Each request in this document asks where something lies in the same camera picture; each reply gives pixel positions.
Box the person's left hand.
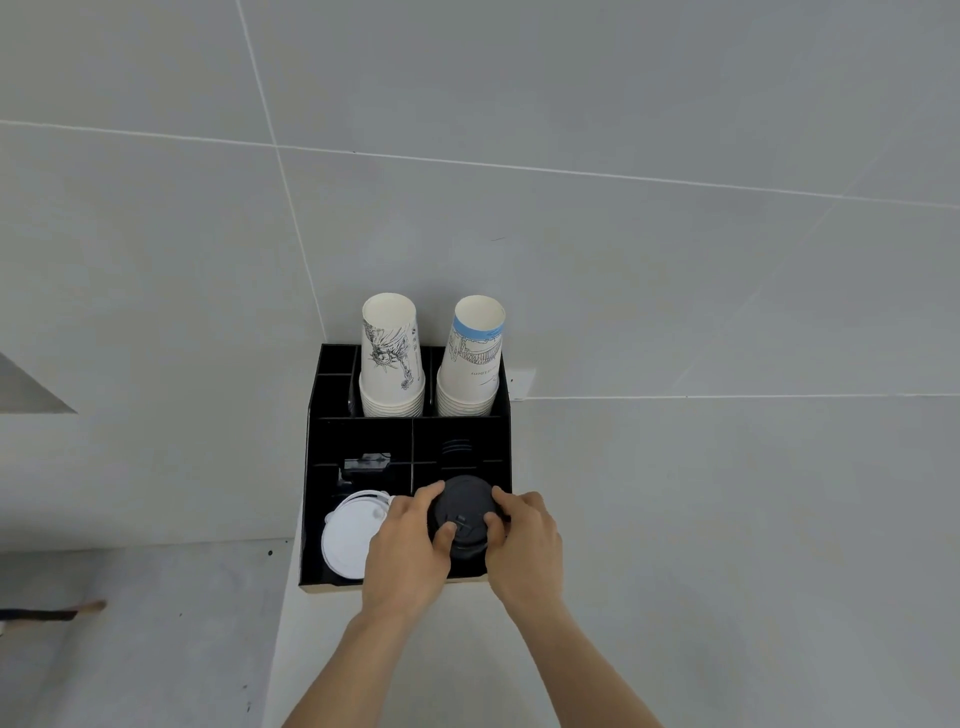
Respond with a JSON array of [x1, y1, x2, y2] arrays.
[[361, 480, 457, 624]]

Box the person's right hand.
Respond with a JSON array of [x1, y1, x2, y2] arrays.
[[483, 486, 566, 624]]

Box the tall stack of black lids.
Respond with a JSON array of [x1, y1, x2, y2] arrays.
[[426, 474, 510, 579]]

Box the person's right forearm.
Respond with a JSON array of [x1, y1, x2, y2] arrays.
[[501, 600, 666, 728]]

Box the person's left forearm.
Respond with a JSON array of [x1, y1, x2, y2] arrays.
[[280, 609, 445, 728]]

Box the stack of white cup lids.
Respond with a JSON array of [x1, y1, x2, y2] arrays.
[[321, 489, 396, 588]]

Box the small black packets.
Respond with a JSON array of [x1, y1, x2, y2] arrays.
[[339, 451, 394, 490]]

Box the black compartment organizer box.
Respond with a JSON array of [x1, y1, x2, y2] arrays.
[[298, 343, 514, 595]]

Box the stack of blue-band paper cups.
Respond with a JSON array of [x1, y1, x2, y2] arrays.
[[435, 294, 508, 417]]

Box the stack of sketch-print paper cups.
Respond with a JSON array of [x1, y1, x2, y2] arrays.
[[358, 292, 427, 419]]

